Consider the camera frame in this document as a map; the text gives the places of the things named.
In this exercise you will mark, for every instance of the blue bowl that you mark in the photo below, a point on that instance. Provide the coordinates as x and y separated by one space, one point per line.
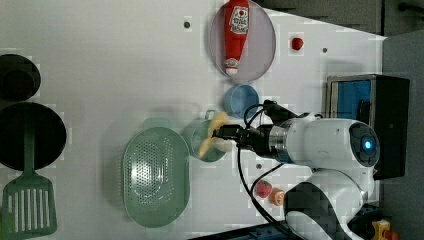
238 99

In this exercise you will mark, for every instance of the green oval colander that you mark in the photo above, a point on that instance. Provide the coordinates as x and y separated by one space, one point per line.
155 174

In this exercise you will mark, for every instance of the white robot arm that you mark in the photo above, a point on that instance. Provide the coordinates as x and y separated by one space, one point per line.
341 153

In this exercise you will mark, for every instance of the grey round plate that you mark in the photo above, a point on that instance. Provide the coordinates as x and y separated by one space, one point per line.
259 49

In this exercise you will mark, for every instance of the black cylindrical cup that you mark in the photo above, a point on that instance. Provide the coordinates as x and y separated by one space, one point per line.
20 79

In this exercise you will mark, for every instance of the green metal mug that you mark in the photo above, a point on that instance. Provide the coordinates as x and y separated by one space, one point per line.
199 137

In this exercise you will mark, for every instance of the black round pan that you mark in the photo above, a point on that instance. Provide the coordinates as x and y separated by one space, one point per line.
49 130

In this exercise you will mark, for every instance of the red ketchup bottle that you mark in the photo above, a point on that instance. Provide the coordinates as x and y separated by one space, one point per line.
236 28

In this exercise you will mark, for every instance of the yellow plush banana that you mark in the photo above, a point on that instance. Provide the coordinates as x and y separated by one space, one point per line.
217 121

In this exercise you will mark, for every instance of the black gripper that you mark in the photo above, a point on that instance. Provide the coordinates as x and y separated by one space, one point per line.
253 139

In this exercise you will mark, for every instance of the red toy strawberry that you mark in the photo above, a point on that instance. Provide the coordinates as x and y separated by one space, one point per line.
263 189

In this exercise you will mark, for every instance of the green spatula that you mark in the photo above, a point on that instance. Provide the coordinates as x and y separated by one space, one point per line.
28 206

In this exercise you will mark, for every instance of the red green toy fruit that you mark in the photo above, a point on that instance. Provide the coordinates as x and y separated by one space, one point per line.
297 43

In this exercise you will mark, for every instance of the orange toy slice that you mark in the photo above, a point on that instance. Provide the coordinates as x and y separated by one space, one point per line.
276 197

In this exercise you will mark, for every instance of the black toaster oven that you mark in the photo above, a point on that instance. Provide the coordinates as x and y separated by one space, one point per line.
381 102

